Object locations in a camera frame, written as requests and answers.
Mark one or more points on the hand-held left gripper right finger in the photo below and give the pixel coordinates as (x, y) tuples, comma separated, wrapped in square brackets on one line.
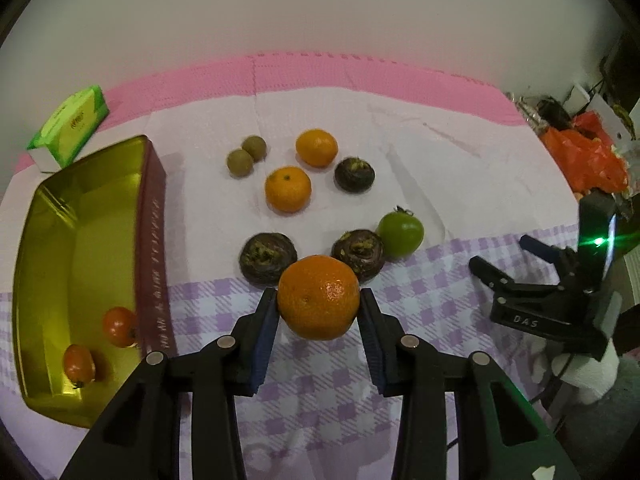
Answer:
[(372, 347)]

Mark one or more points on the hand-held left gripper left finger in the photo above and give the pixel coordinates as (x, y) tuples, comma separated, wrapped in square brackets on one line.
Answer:
[(265, 342)]

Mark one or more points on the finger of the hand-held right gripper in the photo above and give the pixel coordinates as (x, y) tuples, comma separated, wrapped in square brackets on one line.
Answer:
[(500, 280), (542, 249)]

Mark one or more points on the orange mandarin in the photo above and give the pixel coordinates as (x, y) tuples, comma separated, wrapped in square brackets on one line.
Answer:
[(318, 297), (288, 189), (316, 148)]

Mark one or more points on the green tomato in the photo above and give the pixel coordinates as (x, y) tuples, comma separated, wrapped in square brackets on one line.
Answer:
[(401, 232)]

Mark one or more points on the gold metal tin box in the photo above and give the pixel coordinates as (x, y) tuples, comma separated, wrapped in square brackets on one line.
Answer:
[(75, 260)]

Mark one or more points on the person's right hand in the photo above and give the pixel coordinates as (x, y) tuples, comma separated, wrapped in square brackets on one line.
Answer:
[(592, 377)]

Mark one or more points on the dark water chestnut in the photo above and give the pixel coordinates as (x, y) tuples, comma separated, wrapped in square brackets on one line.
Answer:
[(354, 174), (361, 250), (265, 257)]

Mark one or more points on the orange plastic bag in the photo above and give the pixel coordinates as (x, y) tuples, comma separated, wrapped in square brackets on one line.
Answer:
[(585, 157)]

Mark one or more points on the white purple checkered cloth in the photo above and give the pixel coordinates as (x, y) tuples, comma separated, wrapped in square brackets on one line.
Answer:
[(210, 240)]

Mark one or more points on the red tomato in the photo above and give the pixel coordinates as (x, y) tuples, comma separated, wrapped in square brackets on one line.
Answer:
[(78, 365), (120, 326)]

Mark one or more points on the brown longan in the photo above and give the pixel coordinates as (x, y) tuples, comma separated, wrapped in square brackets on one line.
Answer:
[(255, 147), (240, 163)]

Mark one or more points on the green tissue pack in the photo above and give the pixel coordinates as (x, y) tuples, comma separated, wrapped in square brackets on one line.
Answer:
[(70, 125)]

